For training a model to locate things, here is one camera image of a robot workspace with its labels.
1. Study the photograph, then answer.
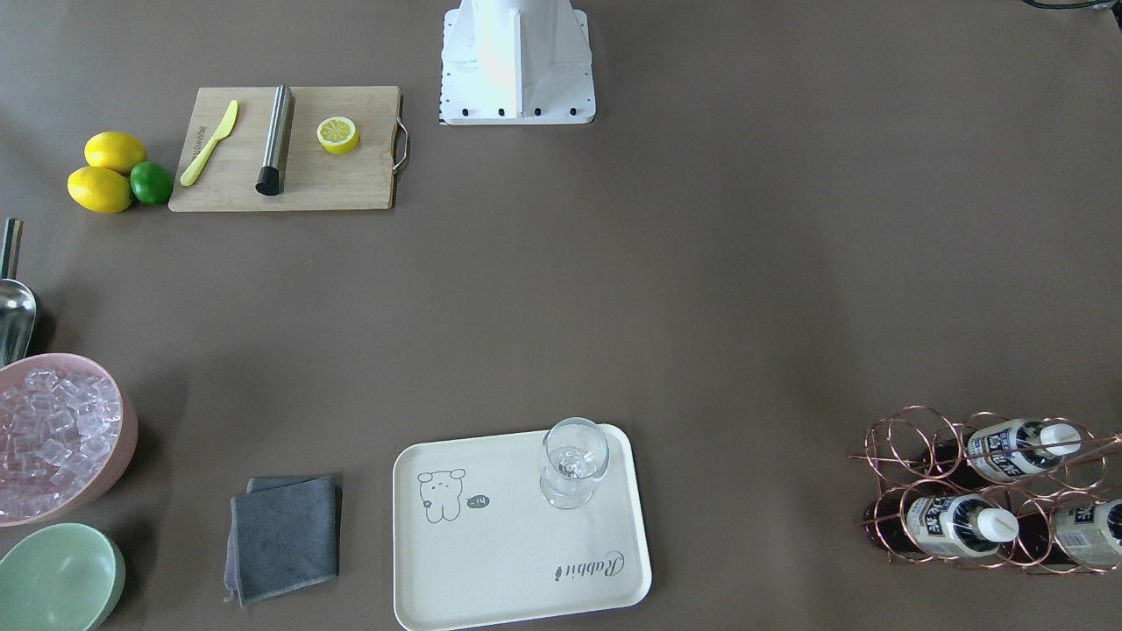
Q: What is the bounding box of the steel muddler black tip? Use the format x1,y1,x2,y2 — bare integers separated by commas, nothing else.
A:
255,85,295,196

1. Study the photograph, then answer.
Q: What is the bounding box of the yellow plastic knife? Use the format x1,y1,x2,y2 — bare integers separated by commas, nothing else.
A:
180,100,239,188

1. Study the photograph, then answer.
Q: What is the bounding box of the grey folded cloth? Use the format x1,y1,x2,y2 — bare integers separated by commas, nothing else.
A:
224,475,342,607

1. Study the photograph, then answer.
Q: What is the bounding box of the yellow lemon far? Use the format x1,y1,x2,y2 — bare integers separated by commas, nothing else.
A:
83,131,147,175

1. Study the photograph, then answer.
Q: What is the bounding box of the steel ice scoop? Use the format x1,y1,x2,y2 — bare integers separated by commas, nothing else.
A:
1,218,39,367

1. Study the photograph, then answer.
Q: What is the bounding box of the green lime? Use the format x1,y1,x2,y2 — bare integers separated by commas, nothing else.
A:
128,161,174,205

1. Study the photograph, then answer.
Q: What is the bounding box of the cream rabbit tray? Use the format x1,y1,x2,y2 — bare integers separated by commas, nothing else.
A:
393,424,653,630

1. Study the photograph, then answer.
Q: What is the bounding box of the yellow lemon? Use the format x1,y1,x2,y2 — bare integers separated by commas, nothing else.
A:
83,131,147,175
67,167,134,213

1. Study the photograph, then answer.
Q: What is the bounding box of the bamboo cutting board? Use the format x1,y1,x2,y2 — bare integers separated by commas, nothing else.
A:
168,85,408,213

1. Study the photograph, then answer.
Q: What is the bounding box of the pink bowl of ice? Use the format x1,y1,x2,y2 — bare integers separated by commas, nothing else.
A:
1,354,138,527

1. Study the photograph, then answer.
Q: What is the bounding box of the half lemon slice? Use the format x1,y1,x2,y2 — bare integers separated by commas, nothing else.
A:
316,116,359,155

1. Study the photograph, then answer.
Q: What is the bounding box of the copper wire bottle basket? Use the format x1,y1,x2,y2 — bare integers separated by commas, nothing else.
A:
857,405,1119,575

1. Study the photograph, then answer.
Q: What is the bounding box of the clear wine glass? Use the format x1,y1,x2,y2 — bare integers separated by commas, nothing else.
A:
539,418,610,510

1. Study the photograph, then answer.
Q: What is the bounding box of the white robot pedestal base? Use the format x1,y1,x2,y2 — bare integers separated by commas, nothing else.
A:
438,1,597,125

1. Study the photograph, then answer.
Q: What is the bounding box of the green ceramic bowl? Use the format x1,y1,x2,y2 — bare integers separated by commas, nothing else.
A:
1,522,125,630

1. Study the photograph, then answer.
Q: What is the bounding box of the yellow lemon near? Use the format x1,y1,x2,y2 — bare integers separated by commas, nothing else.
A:
67,167,134,213

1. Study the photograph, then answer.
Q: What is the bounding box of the tea bottle white cap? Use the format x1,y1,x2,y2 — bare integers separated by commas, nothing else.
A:
919,418,1083,490

